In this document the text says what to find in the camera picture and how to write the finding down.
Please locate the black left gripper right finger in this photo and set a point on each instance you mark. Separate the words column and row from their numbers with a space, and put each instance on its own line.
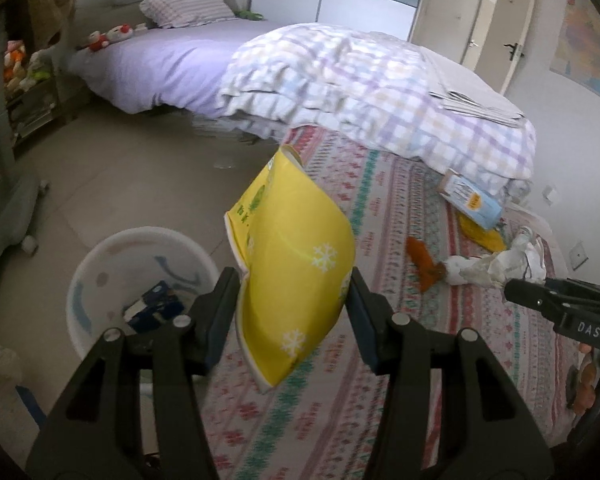
column 451, row 411

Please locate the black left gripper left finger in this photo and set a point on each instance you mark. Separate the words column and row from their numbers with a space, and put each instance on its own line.
column 93, row 431

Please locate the yellow wrapper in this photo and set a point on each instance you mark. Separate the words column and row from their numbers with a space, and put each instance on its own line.
column 490, row 240

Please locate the orange wrapper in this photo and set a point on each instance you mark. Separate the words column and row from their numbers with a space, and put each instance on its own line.
column 429, row 272

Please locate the light blue paper carton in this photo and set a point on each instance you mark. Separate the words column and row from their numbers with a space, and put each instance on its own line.
column 479, row 206

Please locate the yellow snowflake snack bag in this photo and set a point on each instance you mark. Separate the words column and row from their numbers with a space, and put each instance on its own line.
column 295, row 249

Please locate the white plastic trash bin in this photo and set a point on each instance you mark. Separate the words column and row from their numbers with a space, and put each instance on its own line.
column 120, row 269

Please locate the right hand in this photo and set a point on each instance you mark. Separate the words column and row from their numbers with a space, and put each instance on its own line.
column 585, row 394

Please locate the patterned striped bed sheet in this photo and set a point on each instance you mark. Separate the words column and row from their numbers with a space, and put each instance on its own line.
column 322, row 421

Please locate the folded grey striped cloth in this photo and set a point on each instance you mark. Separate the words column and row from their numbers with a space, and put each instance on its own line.
column 461, row 91

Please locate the cream door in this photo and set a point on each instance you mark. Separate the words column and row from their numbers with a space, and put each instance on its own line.
column 485, row 36

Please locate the plaid purple white quilt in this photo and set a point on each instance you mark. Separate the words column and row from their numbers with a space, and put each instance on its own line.
column 373, row 89

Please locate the pile of plush toys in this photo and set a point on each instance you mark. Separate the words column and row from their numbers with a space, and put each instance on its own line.
column 21, row 71

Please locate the lavender bed mattress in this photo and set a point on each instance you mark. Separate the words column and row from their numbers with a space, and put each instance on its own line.
column 179, row 67

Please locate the red white plush toy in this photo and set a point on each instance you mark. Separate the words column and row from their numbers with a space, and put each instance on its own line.
column 100, row 40

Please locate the grey upholstered headboard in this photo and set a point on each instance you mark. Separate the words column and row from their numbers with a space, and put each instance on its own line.
column 90, row 15

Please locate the striped ruffled pillow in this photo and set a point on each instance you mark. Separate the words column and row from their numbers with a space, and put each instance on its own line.
column 186, row 13

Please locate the green plush toy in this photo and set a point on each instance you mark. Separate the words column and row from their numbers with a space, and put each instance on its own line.
column 249, row 15

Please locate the wall map poster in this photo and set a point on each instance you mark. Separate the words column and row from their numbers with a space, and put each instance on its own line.
column 577, row 54

